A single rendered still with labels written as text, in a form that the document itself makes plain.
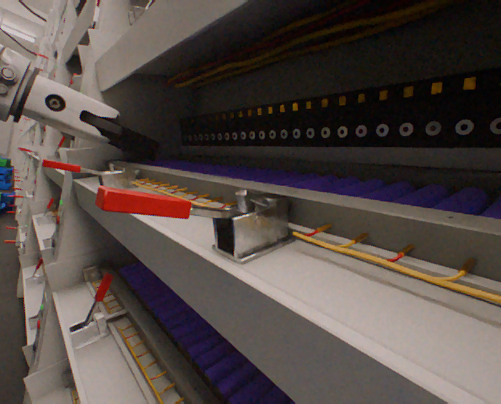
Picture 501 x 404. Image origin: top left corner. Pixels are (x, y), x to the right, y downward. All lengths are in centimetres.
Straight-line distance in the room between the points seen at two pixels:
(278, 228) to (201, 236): 5
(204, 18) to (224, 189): 13
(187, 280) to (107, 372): 23
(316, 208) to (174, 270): 10
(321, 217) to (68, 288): 52
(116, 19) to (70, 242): 40
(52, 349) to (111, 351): 26
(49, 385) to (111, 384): 33
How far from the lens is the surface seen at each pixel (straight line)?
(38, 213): 128
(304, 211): 16
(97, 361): 41
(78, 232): 58
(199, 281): 17
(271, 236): 15
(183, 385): 31
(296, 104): 34
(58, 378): 70
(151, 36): 35
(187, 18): 28
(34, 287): 114
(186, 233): 19
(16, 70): 45
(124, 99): 59
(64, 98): 43
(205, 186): 25
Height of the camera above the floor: 55
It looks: 2 degrees down
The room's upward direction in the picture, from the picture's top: 12 degrees clockwise
